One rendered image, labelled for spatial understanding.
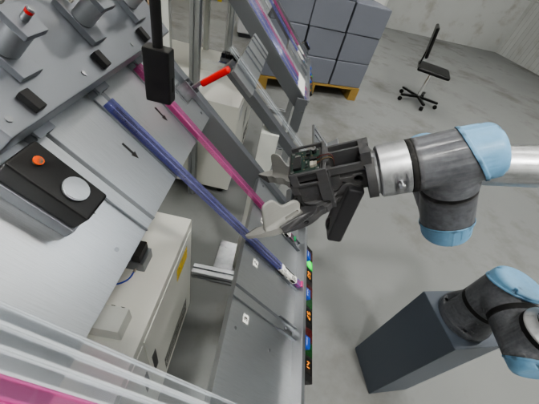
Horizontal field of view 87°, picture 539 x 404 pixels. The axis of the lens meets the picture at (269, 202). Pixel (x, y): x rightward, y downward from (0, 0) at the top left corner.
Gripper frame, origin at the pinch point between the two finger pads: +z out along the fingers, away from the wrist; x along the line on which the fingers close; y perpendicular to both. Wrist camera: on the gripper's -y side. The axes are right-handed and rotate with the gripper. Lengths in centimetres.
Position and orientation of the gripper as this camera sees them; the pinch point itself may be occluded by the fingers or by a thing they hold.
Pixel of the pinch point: (253, 205)
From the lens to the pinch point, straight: 48.7
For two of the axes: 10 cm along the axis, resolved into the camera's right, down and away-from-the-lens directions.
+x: -1.1, 6.8, -7.2
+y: -3.3, -7.1, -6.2
